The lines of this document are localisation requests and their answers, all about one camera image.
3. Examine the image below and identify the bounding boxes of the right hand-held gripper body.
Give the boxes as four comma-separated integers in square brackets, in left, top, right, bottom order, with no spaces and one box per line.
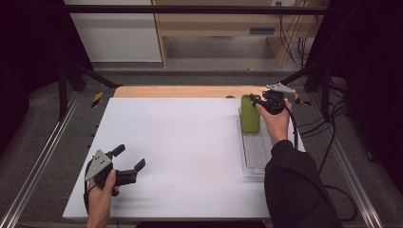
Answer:
[260,82,297,116]

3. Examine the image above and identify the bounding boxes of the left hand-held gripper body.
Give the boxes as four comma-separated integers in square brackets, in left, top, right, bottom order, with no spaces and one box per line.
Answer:
[84,148,139,198]

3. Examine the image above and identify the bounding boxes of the green phone case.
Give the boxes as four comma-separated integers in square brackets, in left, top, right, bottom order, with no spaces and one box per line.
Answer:
[240,93,262,135]

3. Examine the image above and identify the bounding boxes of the clear plastic tray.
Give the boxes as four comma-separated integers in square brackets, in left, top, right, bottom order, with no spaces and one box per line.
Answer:
[237,105,278,182]

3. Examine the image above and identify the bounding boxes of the person's right hand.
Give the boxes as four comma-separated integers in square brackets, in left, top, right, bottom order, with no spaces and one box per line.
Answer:
[255,99,294,147]

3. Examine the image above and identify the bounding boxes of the person's left hand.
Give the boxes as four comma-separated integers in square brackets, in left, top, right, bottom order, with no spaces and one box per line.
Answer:
[86,169,121,211]

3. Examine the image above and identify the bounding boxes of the yellow black tape marker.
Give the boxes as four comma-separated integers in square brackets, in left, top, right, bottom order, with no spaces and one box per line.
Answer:
[90,91,105,109]
[294,92,313,107]

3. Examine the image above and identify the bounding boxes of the white table board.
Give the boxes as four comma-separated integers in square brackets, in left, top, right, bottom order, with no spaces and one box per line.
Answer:
[62,97,307,221]

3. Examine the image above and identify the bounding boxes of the wooden table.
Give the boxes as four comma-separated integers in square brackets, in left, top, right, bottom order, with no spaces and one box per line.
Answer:
[112,85,270,100]

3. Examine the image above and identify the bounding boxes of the wooden shelf unit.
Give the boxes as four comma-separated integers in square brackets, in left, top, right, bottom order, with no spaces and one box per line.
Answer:
[150,0,331,68]

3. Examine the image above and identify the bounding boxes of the black curtain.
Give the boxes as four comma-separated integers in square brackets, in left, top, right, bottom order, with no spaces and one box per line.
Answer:
[0,0,93,157]
[305,0,403,186]

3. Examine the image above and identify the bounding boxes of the white cabinet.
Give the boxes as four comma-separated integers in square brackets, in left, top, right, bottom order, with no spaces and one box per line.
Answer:
[63,0,163,64]

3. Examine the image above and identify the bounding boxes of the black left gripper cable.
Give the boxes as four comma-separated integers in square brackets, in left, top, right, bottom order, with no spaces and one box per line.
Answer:
[83,161,97,214]

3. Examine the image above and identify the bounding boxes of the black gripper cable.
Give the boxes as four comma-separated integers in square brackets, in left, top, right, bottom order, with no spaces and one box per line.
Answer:
[83,161,97,214]
[282,104,358,222]

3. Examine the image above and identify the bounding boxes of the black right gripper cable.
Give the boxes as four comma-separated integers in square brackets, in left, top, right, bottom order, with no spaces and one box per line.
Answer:
[282,104,358,222]

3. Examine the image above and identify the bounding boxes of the black metal frame leg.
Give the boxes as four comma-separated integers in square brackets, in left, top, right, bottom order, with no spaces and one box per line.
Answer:
[57,59,124,122]
[278,61,333,120]

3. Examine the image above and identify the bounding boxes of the aluminium floor rail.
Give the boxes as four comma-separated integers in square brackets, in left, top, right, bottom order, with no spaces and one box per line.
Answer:
[308,94,385,228]
[0,91,82,228]

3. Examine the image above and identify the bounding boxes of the black hanging cables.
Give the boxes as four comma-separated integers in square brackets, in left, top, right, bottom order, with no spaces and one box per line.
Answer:
[275,1,321,68]

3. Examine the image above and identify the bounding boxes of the black floor cables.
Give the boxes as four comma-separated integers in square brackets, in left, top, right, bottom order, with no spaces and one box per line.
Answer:
[297,79,350,175]

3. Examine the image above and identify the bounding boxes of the black horizontal frame bar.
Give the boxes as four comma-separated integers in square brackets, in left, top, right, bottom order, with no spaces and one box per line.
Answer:
[61,4,331,15]

